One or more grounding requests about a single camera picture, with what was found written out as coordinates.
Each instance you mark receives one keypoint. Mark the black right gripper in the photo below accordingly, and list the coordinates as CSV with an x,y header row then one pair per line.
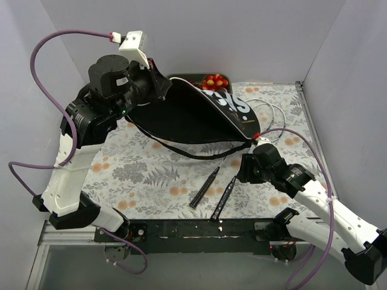
x,y
245,168

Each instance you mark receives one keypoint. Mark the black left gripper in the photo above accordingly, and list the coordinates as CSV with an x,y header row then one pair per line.
x,y
155,82

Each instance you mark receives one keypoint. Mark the black sport racket bag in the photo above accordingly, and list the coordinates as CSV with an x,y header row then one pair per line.
x,y
190,115

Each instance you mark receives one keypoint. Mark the badminton racket handle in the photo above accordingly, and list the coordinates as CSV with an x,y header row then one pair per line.
x,y
204,188
222,202

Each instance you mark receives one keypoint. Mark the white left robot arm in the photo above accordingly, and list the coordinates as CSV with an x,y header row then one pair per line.
x,y
116,86

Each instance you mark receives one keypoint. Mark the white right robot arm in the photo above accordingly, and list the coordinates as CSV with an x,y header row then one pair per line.
x,y
359,245

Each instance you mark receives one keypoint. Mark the grey plastic tray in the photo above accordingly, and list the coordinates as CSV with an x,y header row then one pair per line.
x,y
194,78

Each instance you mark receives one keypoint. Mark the red yellow fruit bunch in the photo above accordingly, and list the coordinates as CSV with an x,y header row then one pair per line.
x,y
215,82

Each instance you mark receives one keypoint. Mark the black base bar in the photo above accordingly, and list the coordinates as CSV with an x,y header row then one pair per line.
x,y
162,236

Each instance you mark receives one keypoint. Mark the floral table mat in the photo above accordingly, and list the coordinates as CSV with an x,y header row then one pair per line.
x,y
144,179

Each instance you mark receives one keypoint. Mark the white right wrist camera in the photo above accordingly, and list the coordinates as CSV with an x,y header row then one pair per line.
x,y
261,140

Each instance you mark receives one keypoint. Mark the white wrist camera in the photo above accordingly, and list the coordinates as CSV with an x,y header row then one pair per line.
x,y
132,48
261,140

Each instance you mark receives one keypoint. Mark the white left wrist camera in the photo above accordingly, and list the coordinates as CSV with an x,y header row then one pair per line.
x,y
132,48

